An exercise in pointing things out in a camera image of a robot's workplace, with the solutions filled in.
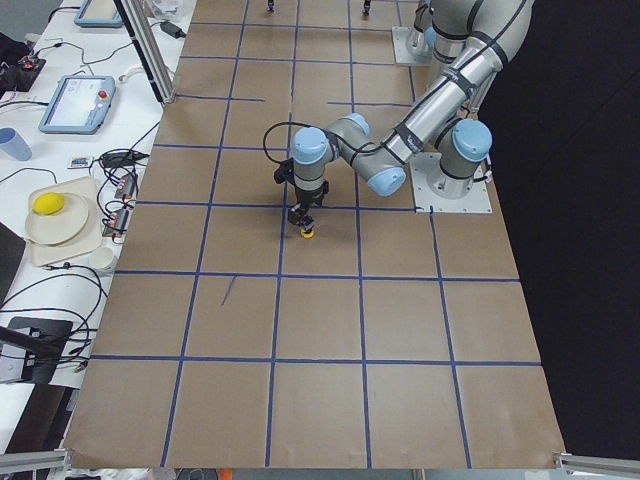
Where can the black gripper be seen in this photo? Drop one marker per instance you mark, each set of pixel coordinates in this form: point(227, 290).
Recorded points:
point(307, 197)

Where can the black stand base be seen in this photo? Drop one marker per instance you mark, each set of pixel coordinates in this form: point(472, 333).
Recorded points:
point(31, 349)

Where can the brown paper table mat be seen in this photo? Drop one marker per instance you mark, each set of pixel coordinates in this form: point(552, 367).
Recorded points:
point(390, 339)

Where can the white paper cup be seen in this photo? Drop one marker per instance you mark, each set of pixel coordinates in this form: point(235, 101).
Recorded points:
point(103, 260)

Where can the black power adapter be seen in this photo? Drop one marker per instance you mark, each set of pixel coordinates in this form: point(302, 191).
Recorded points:
point(172, 30)

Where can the beige plate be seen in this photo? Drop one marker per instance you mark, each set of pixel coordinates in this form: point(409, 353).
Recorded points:
point(60, 227)

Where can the near blue teach pendant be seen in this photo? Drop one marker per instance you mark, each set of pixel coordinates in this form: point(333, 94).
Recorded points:
point(79, 105)

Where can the blue teach pendant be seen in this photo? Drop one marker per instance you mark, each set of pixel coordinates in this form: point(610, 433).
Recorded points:
point(79, 105)
point(98, 14)

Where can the yellow lemon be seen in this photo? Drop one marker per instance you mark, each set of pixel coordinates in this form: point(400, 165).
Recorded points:
point(48, 203)

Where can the beige tray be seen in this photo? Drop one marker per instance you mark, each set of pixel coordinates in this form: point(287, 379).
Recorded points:
point(88, 239)

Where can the far blue teach pendant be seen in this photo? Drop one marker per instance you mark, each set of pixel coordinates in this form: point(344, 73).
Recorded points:
point(98, 14)

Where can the black laptop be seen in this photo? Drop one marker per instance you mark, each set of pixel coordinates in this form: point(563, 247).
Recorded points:
point(12, 248)

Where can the light blue plastic cup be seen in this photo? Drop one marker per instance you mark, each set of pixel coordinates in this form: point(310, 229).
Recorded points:
point(13, 144)

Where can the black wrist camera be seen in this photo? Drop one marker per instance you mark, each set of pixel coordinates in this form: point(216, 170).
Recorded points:
point(284, 172)

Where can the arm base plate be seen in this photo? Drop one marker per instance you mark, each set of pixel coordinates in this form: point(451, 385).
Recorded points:
point(411, 47)
point(436, 192)

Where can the aluminium frame post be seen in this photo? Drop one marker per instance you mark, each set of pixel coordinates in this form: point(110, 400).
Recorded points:
point(140, 33)

